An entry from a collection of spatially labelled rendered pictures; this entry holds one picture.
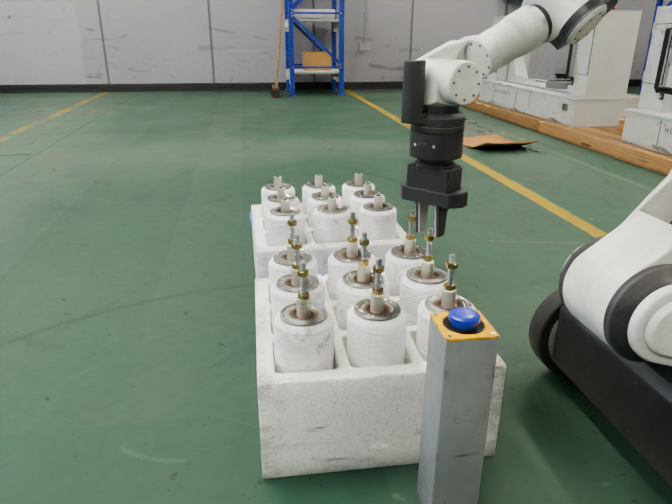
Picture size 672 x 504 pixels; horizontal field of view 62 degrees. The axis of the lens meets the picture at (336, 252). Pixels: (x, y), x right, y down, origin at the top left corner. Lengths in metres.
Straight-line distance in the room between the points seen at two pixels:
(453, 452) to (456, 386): 0.11
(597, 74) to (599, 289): 3.38
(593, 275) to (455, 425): 0.28
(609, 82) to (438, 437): 3.62
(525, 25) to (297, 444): 0.76
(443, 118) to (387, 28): 6.39
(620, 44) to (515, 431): 3.41
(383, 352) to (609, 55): 3.50
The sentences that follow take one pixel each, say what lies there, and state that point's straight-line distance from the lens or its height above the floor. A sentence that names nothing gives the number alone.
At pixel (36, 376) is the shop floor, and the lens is 1.33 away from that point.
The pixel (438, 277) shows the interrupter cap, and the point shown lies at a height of 0.25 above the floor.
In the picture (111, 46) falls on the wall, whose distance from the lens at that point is 7.23.
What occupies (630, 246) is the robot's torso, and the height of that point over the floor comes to 0.39.
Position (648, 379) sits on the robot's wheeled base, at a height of 0.18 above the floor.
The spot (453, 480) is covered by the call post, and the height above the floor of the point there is 0.09.
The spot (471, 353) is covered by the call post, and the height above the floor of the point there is 0.29.
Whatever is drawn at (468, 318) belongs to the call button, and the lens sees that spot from 0.73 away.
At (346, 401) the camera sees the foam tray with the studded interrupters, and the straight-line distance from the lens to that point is 0.89.
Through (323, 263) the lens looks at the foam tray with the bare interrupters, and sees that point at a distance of 1.37.
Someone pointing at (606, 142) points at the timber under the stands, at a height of 0.07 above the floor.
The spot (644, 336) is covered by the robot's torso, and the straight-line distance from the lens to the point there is 0.82.
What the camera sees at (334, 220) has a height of 0.24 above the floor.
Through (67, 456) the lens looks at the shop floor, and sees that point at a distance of 1.09.
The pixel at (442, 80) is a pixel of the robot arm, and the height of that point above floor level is 0.60.
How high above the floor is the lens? 0.67
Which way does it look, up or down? 22 degrees down
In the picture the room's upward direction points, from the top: straight up
